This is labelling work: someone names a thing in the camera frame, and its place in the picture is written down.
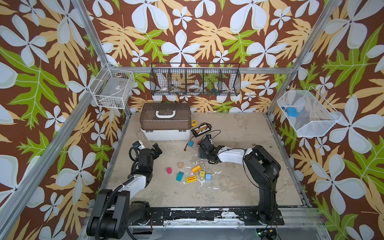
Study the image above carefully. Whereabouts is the orange cylinder block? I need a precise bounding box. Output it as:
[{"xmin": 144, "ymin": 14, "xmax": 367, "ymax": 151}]
[{"xmin": 191, "ymin": 165, "xmax": 202, "ymax": 174}]

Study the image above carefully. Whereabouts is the yellow striped block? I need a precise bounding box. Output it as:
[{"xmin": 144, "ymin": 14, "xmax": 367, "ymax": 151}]
[{"xmin": 186, "ymin": 176, "xmax": 197, "ymax": 183}]

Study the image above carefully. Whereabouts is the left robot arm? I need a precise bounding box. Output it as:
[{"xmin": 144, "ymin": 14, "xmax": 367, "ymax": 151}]
[{"xmin": 86, "ymin": 141, "xmax": 163, "ymax": 240}]

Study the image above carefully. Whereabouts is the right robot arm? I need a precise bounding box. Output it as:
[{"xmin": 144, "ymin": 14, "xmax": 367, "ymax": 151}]
[{"xmin": 198, "ymin": 137, "xmax": 281, "ymax": 224}]

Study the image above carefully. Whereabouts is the teal triangular block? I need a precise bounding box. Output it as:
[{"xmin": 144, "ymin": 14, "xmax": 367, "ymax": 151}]
[{"xmin": 176, "ymin": 172, "xmax": 184, "ymax": 182}]

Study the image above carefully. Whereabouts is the black charging board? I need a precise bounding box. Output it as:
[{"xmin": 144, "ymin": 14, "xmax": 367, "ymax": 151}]
[{"xmin": 192, "ymin": 123, "xmax": 212, "ymax": 138}]

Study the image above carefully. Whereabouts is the brown lid white toolbox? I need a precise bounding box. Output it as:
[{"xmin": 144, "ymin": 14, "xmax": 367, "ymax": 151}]
[{"xmin": 140, "ymin": 103, "xmax": 192, "ymax": 141}]

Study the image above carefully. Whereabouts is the blue object in basket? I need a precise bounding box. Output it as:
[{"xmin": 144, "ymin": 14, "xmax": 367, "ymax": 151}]
[{"xmin": 286, "ymin": 107, "xmax": 299, "ymax": 118}]

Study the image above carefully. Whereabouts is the white mesh basket right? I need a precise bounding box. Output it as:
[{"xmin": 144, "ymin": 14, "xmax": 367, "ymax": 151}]
[{"xmin": 277, "ymin": 87, "xmax": 342, "ymax": 138}]

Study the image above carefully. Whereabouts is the red black cable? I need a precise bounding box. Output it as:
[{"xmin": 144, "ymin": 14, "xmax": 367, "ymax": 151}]
[{"xmin": 183, "ymin": 135, "xmax": 196, "ymax": 152}]

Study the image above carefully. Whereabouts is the white wire basket left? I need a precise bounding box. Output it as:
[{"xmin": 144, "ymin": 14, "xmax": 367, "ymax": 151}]
[{"xmin": 90, "ymin": 68, "xmax": 136, "ymax": 109}]

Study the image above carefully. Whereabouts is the black wire wall basket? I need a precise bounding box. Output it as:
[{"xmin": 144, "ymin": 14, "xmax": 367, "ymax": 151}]
[{"xmin": 149, "ymin": 63, "xmax": 242, "ymax": 96}]

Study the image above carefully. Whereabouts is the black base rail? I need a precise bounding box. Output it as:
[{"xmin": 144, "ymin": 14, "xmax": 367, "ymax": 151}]
[{"xmin": 150, "ymin": 206, "xmax": 285, "ymax": 226}]

